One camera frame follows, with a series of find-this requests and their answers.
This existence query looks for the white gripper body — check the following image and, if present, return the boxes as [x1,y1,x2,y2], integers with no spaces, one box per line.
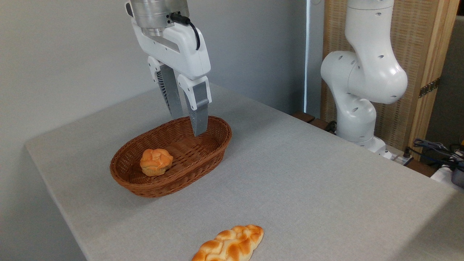
[130,16,211,81]

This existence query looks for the gripper finger with grey tip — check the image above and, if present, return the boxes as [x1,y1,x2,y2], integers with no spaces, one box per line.
[177,74,213,137]
[147,56,184,119]

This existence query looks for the bundle of dark cables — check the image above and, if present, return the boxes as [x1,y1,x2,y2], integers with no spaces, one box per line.
[404,138,464,171]

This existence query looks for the white object beside box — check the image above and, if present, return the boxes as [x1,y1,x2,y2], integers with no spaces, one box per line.
[431,164,453,183]

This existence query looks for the grey box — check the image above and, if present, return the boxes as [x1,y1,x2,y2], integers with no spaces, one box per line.
[451,167,464,188]

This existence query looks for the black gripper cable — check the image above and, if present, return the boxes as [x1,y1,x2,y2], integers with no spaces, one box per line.
[170,13,201,50]

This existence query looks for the round orange bread bun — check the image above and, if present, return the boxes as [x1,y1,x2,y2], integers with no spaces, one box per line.
[140,148,174,177]

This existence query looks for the braided golden bread loaf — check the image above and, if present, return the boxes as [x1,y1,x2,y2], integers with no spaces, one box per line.
[192,224,264,261]

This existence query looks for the brown wicker oval basket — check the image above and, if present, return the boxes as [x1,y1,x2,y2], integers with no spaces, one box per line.
[110,115,232,198]

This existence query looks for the brass screen hinge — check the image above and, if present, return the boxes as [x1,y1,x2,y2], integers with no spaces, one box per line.
[419,77,441,98]

